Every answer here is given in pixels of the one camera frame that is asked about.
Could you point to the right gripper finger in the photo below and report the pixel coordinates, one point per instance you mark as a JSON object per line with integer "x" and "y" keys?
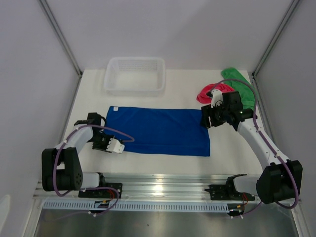
{"x": 213, "y": 116}
{"x": 205, "y": 117}

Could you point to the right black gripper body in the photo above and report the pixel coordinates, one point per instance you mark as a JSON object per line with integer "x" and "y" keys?
{"x": 223, "y": 112}

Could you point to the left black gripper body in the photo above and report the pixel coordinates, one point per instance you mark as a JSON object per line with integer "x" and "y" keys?
{"x": 100, "y": 142}

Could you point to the blue towel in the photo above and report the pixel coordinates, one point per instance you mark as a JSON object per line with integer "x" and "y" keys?
{"x": 160, "y": 131}

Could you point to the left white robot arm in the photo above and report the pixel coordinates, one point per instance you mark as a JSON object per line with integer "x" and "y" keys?
{"x": 60, "y": 166}

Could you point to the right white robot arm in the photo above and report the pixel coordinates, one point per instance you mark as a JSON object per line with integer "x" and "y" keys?
{"x": 281, "y": 177}

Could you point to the pink towel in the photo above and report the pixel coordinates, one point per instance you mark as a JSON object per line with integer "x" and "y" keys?
{"x": 203, "y": 98}

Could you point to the green towel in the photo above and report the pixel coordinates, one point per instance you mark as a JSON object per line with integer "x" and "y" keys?
{"x": 247, "y": 96}

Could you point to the white plastic basket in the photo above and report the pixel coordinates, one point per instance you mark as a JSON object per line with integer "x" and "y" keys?
{"x": 135, "y": 76}

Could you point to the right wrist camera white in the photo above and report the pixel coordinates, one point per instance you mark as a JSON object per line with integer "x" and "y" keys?
{"x": 216, "y": 97}

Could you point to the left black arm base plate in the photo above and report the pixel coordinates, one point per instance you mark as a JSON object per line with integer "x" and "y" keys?
{"x": 103, "y": 193}

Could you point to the aluminium rail frame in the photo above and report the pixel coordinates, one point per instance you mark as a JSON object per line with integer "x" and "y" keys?
{"x": 165, "y": 187}

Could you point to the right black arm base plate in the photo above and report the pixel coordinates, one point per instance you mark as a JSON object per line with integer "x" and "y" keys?
{"x": 227, "y": 191}

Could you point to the white slotted cable duct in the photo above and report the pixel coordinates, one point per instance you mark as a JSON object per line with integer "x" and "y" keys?
{"x": 137, "y": 206}

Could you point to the right aluminium corner post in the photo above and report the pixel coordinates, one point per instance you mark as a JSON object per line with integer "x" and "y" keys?
{"x": 289, "y": 13}

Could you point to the aluminium corner post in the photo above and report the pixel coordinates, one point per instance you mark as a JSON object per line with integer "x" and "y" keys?
{"x": 60, "y": 36}
{"x": 289, "y": 13}

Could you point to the left aluminium corner post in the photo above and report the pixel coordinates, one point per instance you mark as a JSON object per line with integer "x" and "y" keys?
{"x": 60, "y": 36}

